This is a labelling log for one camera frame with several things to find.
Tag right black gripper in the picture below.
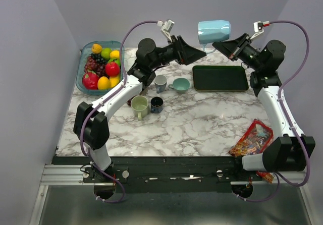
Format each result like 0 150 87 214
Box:
212 33 263 71

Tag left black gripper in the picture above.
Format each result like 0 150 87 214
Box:
149 35 205 70

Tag light blue mug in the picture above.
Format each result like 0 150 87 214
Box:
198 20 231 51

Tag teal green cup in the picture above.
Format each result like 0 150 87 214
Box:
168 78 190 93

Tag grey-blue mug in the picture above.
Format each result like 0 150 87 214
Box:
154 75 167 94

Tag brown mug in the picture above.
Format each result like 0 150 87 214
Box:
140 87 149 96

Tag dark blue mug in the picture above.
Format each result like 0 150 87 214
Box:
150 96 164 114

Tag light green mug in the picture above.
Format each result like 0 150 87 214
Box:
131 96 150 121

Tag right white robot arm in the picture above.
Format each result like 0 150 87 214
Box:
212 33 315 181

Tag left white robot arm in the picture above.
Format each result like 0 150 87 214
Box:
73 36 206 182

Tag dark green tray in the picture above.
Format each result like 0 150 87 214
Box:
192 66 249 92

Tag yellow mango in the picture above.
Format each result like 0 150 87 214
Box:
109 50 120 61

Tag dark red grape bunch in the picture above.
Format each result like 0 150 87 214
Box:
127 98 132 106

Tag red apple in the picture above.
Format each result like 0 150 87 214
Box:
105 62 120 77

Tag yellow lemon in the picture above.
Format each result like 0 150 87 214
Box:
109 75 120 88

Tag orange fruit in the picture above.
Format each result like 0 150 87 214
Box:
97 76 111 90

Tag teal plastic fruit bin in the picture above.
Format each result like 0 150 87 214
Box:
76 41 121 95

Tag red snack packet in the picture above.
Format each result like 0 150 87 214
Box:
228 119 274 157

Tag small yellow-brown fruit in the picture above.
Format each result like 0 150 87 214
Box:
91 43 102 54

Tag grapes in bin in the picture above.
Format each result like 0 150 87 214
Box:
84 53 107 77

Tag pink dragon fruit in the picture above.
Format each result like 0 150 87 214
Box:
82 71 99 90

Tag blue-red snack packet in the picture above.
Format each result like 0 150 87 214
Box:
256 171 274 184

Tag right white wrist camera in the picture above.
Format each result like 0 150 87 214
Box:
250 21 270 40

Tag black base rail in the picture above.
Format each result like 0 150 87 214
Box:
52 156 262 199

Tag aluminium frame rail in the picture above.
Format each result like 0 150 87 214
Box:
30 165 311 224

